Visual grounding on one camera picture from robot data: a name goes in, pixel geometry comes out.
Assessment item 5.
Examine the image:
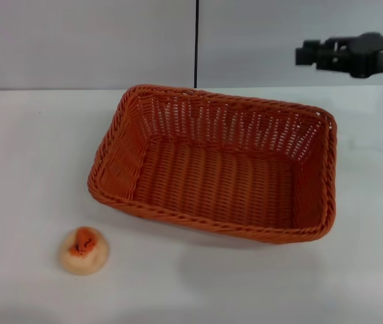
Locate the cream toy bun orange top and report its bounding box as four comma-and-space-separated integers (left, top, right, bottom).
59, 225, 112, 277

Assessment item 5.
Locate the orange woven plastic basket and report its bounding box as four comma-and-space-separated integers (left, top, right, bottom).
86, 84, 338, 246

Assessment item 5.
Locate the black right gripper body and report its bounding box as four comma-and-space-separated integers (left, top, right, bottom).
326, 32, 383, 80

